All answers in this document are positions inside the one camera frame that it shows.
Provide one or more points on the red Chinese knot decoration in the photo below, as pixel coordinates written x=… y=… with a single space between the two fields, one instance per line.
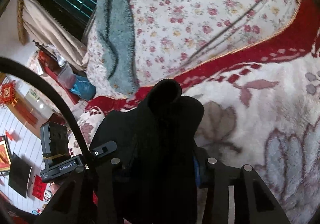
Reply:
x=8 y=94

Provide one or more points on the black pants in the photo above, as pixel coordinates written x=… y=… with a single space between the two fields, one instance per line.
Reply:
x=155 y=143

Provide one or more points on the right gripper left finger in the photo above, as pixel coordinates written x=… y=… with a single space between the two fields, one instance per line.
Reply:
x=87 y=197

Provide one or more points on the blue plastic bag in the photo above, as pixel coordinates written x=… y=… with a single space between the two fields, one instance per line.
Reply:
x=83 y=88

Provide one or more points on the beige curtain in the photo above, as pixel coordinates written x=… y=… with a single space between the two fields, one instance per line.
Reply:
x=34 y=20

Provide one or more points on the red white floral blanket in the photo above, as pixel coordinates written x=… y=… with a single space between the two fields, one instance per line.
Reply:
x=261 y=107

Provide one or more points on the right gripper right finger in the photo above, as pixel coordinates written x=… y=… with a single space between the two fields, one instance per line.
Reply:
x=235 y=195

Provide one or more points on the teal fleece jacket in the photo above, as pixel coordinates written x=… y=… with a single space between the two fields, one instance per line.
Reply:
x=116 y=34

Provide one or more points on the white floral quilt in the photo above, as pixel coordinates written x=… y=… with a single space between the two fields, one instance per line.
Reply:
x=173 y=36

